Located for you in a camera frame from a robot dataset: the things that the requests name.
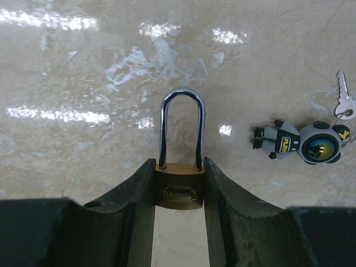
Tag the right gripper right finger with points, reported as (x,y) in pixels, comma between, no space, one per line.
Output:
(244,230)

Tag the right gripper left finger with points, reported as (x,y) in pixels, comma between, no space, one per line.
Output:
(115,229)

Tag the brass padlock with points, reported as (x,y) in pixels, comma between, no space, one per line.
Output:
(180,186)

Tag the astronaut keychain with keys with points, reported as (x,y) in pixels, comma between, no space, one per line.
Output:
(316,143)

